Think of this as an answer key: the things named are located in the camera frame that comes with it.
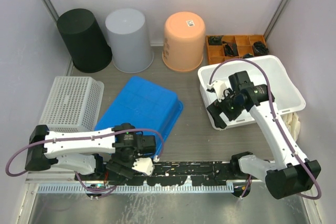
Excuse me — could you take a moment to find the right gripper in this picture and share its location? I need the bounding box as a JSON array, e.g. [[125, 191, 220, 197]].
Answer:
[[207, 88, 245, 129]]

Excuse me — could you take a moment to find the white plastic tub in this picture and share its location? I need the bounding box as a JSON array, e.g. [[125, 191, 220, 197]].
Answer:
[[197, 55, 306, 115]]

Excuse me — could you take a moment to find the blue plastic tub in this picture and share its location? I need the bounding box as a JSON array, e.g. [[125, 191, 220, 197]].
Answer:
[[94, 77, 183, 141]]

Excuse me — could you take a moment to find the blue perforated basket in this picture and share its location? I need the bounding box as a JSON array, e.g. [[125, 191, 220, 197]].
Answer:
[[39, 77, 104, 133]]

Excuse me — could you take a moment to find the orange bucket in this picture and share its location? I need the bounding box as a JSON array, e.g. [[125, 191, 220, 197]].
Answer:
[[162, 11, 206, 72]]

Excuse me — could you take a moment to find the grey bucket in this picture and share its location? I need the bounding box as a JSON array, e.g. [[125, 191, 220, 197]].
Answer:
[[105, 8, 154, 73]]

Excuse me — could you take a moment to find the black bucket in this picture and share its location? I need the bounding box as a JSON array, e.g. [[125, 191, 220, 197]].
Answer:
[[57, 8, 112, 73]]

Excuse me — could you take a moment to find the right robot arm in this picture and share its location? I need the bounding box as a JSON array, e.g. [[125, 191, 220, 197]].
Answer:
[[206, 71, 321, 199]]

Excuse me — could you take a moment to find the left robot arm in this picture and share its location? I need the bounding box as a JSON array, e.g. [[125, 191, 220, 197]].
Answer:
[[25, 123, 161, 180]]

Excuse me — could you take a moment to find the orange compartment organizer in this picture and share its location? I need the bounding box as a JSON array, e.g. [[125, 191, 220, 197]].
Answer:
[[205, 35, 268, 65]]

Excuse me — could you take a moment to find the dark rolled item centre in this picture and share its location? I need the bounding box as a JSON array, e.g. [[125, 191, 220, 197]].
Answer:
[[223, 41, 239, 57]]

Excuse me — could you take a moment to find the dark rolled item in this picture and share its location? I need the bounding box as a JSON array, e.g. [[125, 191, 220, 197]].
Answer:
[[253, 41, 269, 56], [223, 41, 239, 57], [208, 36, 223, 46]]

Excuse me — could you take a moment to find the yellow blue rolled item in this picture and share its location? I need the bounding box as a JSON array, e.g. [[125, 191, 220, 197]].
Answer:
[[243, 53, 254, 59]]

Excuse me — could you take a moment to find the dark rolled item far left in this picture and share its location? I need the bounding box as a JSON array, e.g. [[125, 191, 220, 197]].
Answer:
[[208, 36, 223, 46]]

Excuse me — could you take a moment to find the dark rolled item right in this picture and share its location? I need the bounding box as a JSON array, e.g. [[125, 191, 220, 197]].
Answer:
[[253, 41, 269, 56]]

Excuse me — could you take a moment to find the beige cloth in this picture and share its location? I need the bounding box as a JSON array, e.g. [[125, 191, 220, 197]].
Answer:
[[281, 112, 301, 142]]

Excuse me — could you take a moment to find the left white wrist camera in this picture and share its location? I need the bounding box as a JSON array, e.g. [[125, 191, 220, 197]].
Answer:
[[132, 155, 160, 176]]

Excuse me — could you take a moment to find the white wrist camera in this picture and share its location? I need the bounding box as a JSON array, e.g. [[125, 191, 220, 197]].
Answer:
[[206, 80, 232, 102], [132, 155, 160, 176]]

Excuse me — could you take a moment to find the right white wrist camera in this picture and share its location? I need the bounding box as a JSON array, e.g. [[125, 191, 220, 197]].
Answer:
[[206, 80, 232, 102]]

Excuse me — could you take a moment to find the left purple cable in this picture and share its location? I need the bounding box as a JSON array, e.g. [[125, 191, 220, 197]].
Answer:
[[5, 128, 165, 200]]

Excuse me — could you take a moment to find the purple cable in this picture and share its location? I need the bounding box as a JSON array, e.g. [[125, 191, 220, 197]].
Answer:
[[5, 128, 165, 200], [208, 58, 322, 200]]

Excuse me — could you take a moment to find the black mounting rail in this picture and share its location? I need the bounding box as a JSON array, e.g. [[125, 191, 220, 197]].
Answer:
[[79, 161, 248, 186]]

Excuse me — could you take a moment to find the white cable duct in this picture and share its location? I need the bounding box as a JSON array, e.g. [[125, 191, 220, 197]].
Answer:
[[37, 183, 234, 194]]

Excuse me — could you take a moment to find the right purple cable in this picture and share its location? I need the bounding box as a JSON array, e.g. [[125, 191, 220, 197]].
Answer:
[[208, 58, 322, 200]]

